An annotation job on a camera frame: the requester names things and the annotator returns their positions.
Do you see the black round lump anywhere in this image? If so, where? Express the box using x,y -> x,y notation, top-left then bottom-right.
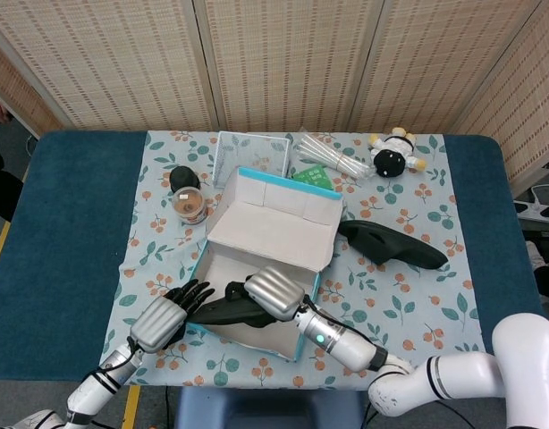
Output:
169,165 -> 200,194

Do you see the green packet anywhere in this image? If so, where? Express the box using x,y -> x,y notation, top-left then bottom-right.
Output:
291,164 -> 334,191

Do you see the white chair base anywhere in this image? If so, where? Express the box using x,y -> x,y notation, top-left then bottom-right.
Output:
513,182 -> 549,220

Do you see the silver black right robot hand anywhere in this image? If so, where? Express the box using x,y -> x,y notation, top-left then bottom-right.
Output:
224,266 -> 308,327

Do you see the white and teal shoebox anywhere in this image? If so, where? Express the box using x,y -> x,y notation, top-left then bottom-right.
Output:
184,166 -> 347,363

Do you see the woven bamboo folding screen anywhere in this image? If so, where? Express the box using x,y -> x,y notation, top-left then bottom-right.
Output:
0,0 -> 549,189

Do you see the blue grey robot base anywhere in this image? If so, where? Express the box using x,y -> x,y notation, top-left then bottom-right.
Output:
174,386 -> 369,429

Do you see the floral leaf print tablecloth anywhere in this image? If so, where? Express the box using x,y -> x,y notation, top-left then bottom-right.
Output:
97,129 -> 486,388

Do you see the clear plastic tubes bundle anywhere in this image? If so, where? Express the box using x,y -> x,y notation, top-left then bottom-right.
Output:
291,132 -> 375,180

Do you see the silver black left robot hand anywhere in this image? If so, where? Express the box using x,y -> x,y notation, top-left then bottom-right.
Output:
130,280 -> 216,353

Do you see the clear plastic snack jar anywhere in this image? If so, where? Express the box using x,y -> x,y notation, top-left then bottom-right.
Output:
172,187 -> 208,226

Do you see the astronaut plush toy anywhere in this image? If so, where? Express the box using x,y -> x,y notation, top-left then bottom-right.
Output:
367,127 -> 428,179

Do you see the dark teal padded table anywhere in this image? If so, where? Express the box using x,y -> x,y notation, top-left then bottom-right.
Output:
0,129 -> 549,394

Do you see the black shoe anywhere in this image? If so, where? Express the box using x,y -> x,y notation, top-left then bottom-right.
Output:
191,292 -> 280,328
336,218 -> 450,272

